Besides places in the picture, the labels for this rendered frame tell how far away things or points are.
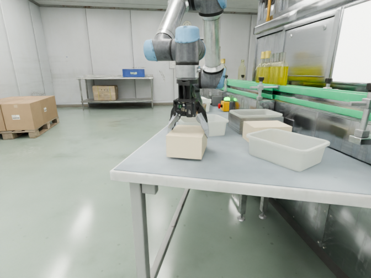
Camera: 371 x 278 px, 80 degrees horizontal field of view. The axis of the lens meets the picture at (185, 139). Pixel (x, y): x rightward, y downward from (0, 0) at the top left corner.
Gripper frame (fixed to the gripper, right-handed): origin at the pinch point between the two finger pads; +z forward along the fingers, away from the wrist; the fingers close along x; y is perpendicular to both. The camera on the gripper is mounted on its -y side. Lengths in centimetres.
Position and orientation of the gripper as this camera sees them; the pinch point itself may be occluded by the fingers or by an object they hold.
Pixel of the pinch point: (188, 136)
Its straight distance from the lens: 80.0
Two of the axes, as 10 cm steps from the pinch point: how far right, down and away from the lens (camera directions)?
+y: -2.1, 3.0, -9.3
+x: 9.8, 0.6, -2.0
